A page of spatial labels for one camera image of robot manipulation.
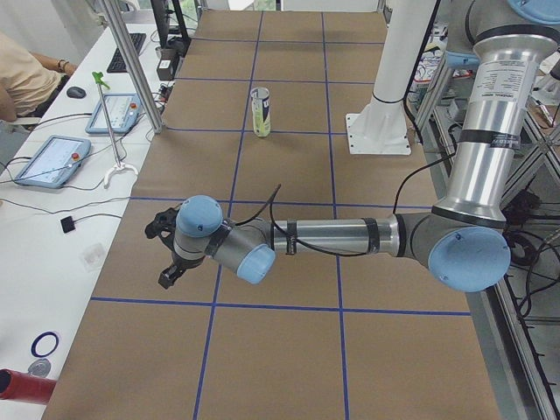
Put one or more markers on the person in beige shirt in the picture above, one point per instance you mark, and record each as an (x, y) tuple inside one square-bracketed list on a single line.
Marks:
[(30, 81)]

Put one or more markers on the aluminium frame post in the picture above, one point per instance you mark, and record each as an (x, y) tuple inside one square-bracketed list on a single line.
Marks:
[(132, 61)]

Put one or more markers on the white blue tennis ball can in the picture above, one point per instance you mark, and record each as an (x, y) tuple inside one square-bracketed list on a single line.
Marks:
[(260, 105)]

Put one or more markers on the clear plastic bag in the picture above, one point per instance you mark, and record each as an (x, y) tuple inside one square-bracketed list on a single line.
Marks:
[(93, 257)]

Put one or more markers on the black computer monitor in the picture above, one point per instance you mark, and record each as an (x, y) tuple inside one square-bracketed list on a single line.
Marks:
[(163, 13)]

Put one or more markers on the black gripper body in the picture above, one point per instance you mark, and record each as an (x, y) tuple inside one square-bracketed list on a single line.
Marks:
[(178, 264)]

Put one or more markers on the small circuit board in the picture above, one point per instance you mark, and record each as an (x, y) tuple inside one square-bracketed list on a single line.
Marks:
[(164, 92)]

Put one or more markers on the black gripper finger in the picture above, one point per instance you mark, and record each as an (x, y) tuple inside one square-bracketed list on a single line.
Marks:
[(181, 269), (169, 276)]

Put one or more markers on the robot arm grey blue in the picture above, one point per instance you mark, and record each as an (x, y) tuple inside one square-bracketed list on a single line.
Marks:
[(460, 240)]

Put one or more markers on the teach pendant near blue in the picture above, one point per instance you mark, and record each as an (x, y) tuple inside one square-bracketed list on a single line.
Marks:
[(56, 161)]

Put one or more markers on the teach pendant blue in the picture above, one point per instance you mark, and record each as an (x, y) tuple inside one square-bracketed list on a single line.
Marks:
[(123, 110), (56, 161)]

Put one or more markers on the black box white label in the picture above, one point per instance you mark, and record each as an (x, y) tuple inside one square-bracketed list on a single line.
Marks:
[(168, 64)]

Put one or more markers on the black small square device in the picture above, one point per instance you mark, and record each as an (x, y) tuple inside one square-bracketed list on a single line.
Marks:
[(67, 224)]

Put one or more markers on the red bottle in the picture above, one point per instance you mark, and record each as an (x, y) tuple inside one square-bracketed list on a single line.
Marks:
[(25, 388)]

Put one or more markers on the black computer mouse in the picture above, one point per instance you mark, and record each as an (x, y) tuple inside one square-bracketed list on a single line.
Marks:
[(76, 93)]

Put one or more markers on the teach pendant far blue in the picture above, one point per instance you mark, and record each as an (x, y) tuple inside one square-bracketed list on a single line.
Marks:
[(123, 110)]

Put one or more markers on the white camera mast base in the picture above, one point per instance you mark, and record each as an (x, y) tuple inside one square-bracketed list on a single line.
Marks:
[(381, 128)]

